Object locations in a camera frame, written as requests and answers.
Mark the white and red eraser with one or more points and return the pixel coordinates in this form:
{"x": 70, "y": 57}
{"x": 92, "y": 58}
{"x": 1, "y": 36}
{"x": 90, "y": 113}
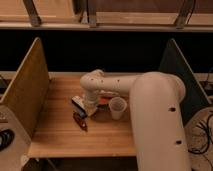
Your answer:
{"x": 78, "y": 101}

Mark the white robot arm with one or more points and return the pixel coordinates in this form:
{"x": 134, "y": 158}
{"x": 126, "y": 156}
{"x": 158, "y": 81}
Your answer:
{"x": 154, "y": 100}

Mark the red-brown plate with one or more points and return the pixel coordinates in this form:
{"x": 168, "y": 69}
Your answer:
{"x": 103, "y": 100}

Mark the white paper cup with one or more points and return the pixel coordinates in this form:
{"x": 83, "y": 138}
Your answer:
{"x": 117, "y": 106}

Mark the blue snack packet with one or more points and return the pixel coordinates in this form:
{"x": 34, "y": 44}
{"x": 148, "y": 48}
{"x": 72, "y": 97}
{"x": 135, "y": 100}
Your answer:
{"x": 85, "y": 113}

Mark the right dark side panel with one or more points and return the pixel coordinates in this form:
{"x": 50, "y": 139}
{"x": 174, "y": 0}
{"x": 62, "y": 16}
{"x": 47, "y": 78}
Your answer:
{"x": 174, "y": 62}

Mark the left wooden side panel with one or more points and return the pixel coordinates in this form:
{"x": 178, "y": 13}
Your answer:
{"x": 23, "y": 99}

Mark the wooden shelf rail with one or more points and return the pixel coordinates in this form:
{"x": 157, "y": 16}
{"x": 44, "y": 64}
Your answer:
{"x": 108, "y": 15}

